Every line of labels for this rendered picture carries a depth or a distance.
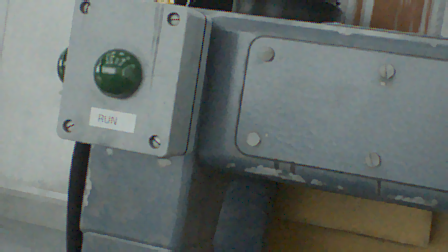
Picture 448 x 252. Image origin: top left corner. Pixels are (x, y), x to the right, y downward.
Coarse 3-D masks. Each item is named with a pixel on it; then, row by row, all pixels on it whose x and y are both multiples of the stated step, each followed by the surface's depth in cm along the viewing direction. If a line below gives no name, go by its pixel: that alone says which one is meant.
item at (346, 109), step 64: (256, 64) 53; (320, 64) 52; (384, 64) 50; (256, 128) 53; (320, 128) 52; (384, 128) 50; (128, 192) 55; (192, 192) 55; (256, 192) 74; (384, 192) 51
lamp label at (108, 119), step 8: (96, 112) 51; (104, 112) 51; (112, 112) 50; (120, 112) 50; (96, 120) 51; (104, 120) 51; (112, 120) 50; (120, 120) 50; (128, 120) 50; (112, 128) 50; (120, 128) 50; (128, 128) 50
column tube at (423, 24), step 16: (352, 0) 100; (368, 0) 100; (384, 0) 99; (400, 0) 99; (416, 0) 98; (432, 0) 97; (352, 16) 100; (368, 16) 100; (384, 16) 99; (400, 16) 99; (416, 16) 98; (432, 16) 97; (416, 32) 98; (432, 32) 97
